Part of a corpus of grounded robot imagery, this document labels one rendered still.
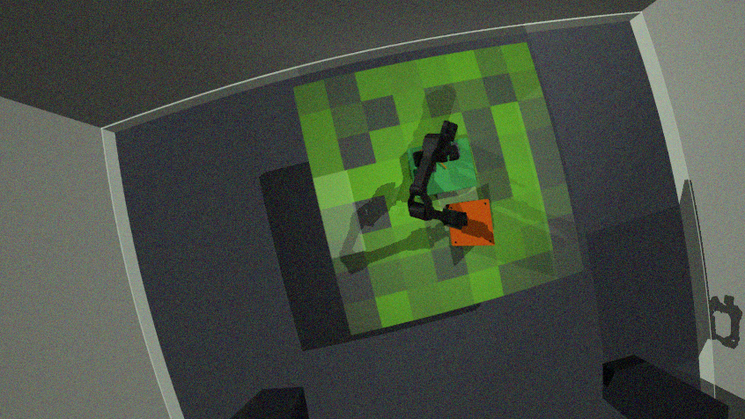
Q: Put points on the green flat plate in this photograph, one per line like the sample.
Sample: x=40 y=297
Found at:
x=459 y=174

